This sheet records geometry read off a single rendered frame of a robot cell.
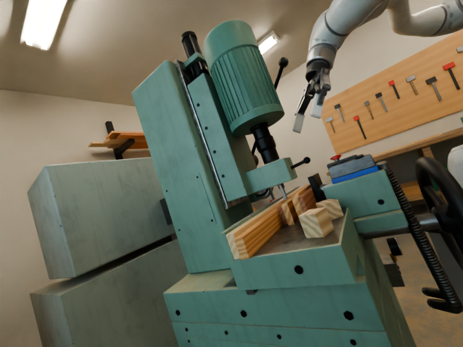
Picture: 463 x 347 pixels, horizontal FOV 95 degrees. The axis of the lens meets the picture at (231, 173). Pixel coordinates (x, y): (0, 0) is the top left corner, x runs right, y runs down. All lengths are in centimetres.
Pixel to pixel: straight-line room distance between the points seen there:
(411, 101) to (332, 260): 359
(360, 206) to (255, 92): 40
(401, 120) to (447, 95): 51
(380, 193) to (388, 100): 334
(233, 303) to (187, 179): 38
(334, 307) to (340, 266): 15
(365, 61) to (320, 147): 138
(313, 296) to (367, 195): 25
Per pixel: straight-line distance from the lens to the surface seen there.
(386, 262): 96
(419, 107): 388
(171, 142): 77
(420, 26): 119
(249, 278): 44
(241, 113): 64
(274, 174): 64
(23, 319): 262
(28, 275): 260
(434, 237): 123
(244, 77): 67
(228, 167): 67
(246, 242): 41
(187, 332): 79
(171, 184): 78
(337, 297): 50
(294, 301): 53
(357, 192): 57
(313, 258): 38
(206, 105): 73
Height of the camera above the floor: 102
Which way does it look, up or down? 5 degrees up
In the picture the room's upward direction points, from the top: 19 degrees counter-clockwise
